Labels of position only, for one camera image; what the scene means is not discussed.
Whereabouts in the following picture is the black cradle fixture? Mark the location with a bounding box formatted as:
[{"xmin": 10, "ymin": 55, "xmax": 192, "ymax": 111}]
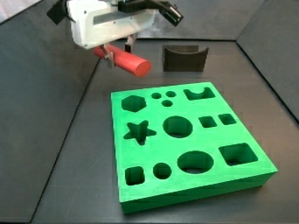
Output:
[{"xmin": 163, "ymin": 45, "xmax": 209, "ymax": 72}]

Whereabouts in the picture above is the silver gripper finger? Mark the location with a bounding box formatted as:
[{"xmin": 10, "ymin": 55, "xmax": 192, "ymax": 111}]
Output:
[
  {"xmin": 125, "ymin": 34, "xmax": 136, "ymax": 53},
  {"xmin": 98, "ymin": 44, "xmax": 115, "ymax": 69}
]

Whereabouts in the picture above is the green foam shape-sorter block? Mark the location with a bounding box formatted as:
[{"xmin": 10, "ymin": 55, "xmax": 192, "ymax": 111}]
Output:
[{"xmin": 111, "ymin": 82, "xmax": 276, "ymax": 214}]

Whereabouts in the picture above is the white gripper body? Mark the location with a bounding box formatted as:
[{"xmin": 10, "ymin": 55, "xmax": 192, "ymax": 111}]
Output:
[{"xmin": 66, "ymin": 0, "xmax": 155, "ymax": 49}]

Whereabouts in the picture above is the red oval cylinder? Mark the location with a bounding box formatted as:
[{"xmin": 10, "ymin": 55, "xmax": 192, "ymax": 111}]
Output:
[{"xmin": 107, "ymin": 45, "xmax": 152, "ymax": 77}]

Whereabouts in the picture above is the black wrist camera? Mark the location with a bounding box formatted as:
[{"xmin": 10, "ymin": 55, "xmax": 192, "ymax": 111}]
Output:
[{"xmin": 117, "ymin": 0, "xmax": 183, "ymax": 26}]

